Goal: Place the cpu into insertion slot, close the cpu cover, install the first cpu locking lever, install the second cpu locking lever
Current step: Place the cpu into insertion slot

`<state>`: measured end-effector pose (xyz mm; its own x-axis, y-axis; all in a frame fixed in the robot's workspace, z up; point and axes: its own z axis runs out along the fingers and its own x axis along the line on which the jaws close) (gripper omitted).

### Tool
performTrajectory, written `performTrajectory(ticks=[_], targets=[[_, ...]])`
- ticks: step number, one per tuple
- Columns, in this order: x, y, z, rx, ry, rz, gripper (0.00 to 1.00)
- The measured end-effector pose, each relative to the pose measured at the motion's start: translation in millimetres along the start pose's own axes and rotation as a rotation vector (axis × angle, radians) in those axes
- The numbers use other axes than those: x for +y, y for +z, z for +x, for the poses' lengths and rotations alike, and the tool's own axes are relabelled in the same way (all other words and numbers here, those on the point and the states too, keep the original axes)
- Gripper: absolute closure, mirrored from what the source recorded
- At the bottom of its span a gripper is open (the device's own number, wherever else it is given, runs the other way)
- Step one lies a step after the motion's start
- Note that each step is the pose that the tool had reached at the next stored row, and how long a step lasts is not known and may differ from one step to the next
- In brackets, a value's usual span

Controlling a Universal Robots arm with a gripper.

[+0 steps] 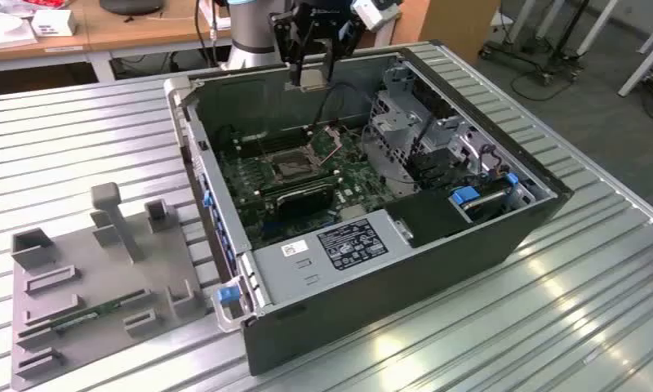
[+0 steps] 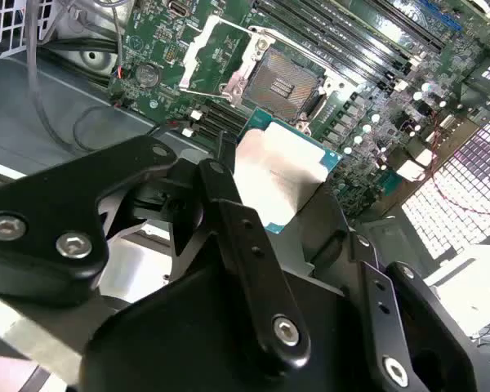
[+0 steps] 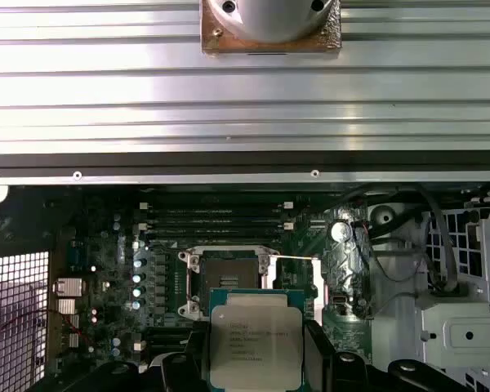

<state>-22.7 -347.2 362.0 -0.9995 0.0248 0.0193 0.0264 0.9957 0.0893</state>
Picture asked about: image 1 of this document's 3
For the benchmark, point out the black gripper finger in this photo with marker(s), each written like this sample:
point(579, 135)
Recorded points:
point(286, 36)
point(346, 38)

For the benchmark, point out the silver CPU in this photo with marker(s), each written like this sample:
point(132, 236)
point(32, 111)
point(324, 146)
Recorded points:
point(310, 79)

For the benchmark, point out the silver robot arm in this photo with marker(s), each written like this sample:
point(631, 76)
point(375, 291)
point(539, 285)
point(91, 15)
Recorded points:
point(251, 36)

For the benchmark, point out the CPU socket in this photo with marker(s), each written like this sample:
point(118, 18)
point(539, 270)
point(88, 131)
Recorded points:
point(294, 169)

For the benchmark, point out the blue slot clip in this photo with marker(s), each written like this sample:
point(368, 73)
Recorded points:
point(207, 199)

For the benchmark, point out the wooden cabinet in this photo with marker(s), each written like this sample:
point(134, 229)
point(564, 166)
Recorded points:
point(458, 28)

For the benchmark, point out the wooden desk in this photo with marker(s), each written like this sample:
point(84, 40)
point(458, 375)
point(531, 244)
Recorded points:
point(142, 28)

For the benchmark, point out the dark round object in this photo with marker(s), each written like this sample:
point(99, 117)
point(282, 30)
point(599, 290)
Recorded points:
point(131, 6)

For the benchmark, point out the green motherboard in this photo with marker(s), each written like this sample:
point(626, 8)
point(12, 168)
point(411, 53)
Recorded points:
point(354, 163)

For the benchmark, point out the black wheeled stand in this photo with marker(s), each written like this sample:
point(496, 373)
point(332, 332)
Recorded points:
point(566, 32)

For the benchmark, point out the black graphics card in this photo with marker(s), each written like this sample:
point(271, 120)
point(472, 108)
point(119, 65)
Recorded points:
point(304, 202)

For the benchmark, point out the silver chipset heat sink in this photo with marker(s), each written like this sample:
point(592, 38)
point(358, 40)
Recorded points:
point(354, 212)

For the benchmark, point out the white box red print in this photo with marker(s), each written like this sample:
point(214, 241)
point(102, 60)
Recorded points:
point(55, 20)

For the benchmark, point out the red packets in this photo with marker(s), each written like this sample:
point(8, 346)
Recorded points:
point(48, 3)

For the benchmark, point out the blue disk carrier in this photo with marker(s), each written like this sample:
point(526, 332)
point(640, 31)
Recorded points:
point(463, 197)

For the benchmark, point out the black plastic shroud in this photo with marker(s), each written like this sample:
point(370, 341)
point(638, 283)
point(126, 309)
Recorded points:
point(424, 216)

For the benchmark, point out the blue drive latch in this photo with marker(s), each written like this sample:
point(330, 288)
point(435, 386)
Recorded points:
point(512, 179)

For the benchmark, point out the white box round plate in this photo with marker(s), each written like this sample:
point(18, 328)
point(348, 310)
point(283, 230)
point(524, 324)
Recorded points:
point(8, 38)

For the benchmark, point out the silver power supply unit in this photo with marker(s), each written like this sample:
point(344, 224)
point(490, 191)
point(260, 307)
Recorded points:
point(283, 269)

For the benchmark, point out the black PC case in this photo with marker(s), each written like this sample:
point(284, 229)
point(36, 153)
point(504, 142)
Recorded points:
point(359, 306)

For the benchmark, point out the grey parts rack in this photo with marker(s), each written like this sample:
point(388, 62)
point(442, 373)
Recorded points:
point(114, 277)

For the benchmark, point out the green RAM stick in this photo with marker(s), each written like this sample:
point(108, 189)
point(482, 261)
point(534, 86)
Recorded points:
point(79, 317)

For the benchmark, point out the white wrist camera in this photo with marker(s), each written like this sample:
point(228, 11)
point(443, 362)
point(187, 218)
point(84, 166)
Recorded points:
point(372, 14)

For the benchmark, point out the white table frame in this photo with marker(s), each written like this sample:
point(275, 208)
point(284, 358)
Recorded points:
point(643, 67)

